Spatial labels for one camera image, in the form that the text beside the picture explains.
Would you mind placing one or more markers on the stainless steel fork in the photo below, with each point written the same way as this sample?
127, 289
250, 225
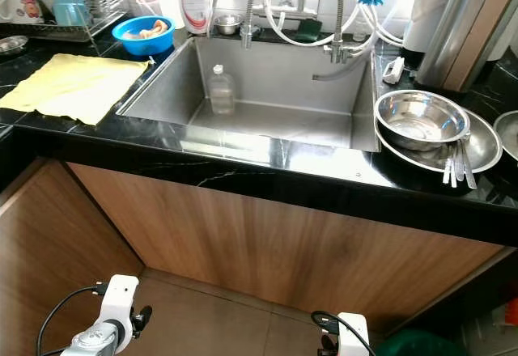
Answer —
447, 171

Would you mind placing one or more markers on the stainless steel dish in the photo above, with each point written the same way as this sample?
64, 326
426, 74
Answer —
510, 133

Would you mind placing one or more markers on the stainless steel mixing bowl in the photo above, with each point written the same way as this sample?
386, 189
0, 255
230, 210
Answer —
421, 119

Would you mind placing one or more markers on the white printed mug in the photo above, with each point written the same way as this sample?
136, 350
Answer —
20, 6

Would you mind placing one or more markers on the blue plastic bowl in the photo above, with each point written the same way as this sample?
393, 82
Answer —
142, 44

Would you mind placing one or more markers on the wide stainless steel basin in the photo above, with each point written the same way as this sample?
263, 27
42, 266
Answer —
481, 150

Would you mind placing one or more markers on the small white plastic holder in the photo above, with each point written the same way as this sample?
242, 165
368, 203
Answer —
393, 70

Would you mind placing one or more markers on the teal plastic cup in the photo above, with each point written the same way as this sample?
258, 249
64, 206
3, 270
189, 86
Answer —
70, 10

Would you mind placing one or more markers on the wooden side cabinet panel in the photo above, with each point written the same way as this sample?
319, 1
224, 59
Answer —
57, 267

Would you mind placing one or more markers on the chrome spring faucet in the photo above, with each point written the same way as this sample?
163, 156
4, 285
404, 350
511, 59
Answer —
251, 4

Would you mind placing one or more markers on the white hanging towel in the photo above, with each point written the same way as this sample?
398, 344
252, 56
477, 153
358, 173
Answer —
425, 8

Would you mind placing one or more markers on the small steel saucer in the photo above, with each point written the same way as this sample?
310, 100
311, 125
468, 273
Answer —
12, 45

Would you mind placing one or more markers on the dark green scouring sponge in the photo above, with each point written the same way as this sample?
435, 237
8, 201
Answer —
307, 30

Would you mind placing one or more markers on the dark green bin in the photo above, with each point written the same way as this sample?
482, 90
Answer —
409, 344

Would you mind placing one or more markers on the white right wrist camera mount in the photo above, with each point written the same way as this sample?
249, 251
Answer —
354, 336

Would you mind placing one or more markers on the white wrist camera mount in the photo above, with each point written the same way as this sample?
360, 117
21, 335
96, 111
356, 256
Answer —
354, 336
119, 299

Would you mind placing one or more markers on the stainless steel cutlery piece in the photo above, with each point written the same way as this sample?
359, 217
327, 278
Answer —
469, 171

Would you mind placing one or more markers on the yellow cloth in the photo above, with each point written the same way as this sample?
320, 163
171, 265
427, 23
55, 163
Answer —
77, 89

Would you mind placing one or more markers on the wooden sink cabinet front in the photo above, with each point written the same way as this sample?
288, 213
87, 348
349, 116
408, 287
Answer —
275, 235

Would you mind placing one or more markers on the small steel cup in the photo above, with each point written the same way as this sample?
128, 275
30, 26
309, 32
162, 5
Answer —
228, 23

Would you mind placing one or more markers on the stainless steel sink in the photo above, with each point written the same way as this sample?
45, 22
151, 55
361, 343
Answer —
299, 93

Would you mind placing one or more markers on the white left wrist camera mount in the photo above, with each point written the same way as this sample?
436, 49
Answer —
119, 299

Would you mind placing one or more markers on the clear plastic bottle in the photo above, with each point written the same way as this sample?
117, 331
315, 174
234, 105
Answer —
221, 93

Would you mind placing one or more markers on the white red-capped dish soap bottle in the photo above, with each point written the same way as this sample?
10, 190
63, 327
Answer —
195, 6

